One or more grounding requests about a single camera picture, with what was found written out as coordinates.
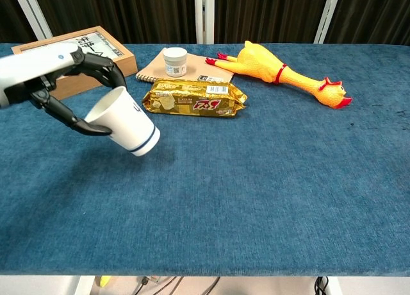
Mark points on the small white jar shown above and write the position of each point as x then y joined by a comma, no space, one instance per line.
175,62

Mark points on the white paper cup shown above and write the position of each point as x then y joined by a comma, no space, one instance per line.
128,122

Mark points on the brown spiral notebook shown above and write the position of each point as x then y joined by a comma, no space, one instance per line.
198,67

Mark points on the yellow rubber chicken toy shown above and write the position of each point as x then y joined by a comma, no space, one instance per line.
262,65

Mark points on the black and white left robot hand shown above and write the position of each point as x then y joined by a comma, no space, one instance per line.
29,73

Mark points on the blue table cloth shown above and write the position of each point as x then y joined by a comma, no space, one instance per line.
240,186

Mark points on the white partition post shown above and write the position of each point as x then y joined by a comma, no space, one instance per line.
32,13
328,16
204,16

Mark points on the gold snack packet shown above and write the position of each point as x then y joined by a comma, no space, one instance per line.
192,97

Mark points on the wooden shadow box frame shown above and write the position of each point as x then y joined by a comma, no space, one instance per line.
125,62

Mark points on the small yellow object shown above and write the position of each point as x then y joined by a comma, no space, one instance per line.
105,281

